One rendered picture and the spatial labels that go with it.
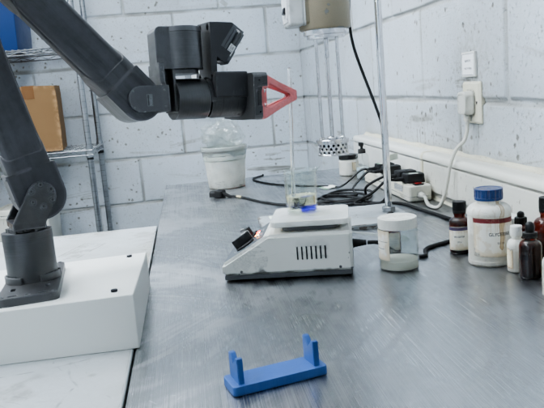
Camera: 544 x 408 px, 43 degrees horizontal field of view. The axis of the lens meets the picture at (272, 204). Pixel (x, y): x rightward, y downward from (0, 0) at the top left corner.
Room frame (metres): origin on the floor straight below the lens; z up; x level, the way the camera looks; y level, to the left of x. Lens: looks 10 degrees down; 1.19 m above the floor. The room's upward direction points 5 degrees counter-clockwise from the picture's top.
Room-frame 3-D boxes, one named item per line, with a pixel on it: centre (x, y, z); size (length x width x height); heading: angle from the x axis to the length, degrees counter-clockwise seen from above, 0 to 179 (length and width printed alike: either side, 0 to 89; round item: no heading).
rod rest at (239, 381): (0.64, 0.01, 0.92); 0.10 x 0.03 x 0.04; 111
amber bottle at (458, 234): (1.07, -0.30, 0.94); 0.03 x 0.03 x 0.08
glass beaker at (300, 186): (1.07, -0.05, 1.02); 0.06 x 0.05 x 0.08; 97
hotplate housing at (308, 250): (1.06, -0.03, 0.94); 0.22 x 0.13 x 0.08; 84
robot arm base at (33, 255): (0.87, 0.32, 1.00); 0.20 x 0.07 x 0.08; 14
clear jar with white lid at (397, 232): (1.01, -0.19, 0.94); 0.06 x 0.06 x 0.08
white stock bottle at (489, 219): (1.00, -0.32, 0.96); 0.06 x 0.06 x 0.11
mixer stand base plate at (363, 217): (1.40, -0.13, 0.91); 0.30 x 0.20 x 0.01; 97
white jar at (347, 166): (2.10, -0.25, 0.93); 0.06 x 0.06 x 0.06
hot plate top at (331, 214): (1.06, -0.06, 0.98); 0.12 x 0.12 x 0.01; 84
